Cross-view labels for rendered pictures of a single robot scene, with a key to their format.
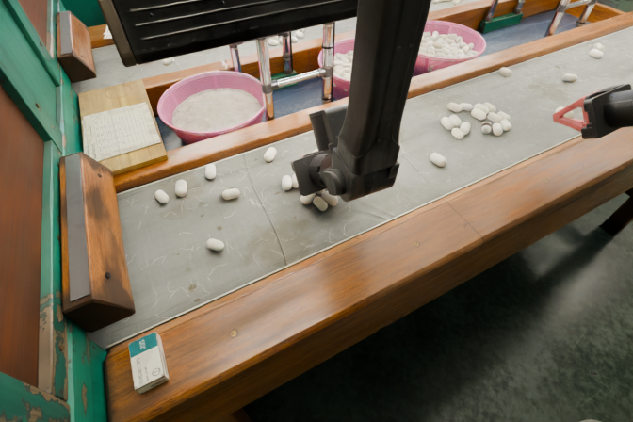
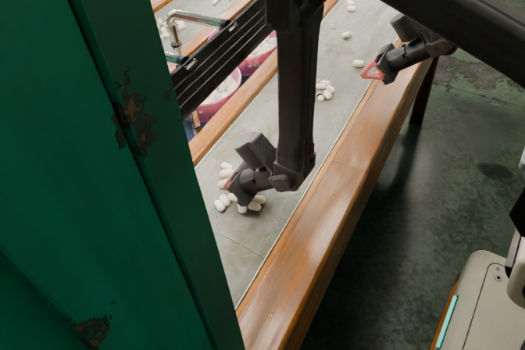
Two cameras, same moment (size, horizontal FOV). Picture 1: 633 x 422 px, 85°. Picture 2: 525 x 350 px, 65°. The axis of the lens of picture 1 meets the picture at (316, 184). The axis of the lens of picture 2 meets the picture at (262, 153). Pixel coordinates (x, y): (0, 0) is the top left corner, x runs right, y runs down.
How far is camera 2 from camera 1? 0.41 m
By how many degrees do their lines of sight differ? 21
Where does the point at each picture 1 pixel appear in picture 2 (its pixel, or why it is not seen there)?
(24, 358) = not seen: outside the picture
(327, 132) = (256, 155)
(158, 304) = not seen: hidden behind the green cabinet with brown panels
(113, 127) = not seen: hidden behind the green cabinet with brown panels
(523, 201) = (373, 137)
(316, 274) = (290, 251)
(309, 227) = (258, 226)
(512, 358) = (409, 250)
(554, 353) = (431, 230)
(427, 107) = (272, 99)
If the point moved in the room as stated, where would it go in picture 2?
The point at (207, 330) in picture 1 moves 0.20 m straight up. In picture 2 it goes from (252, 324) to (241, 270)
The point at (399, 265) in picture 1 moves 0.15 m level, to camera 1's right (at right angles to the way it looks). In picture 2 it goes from (333, 215) to (382, 183)
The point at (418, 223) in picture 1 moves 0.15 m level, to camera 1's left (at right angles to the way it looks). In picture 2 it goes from (326, 183) to (275, 214)
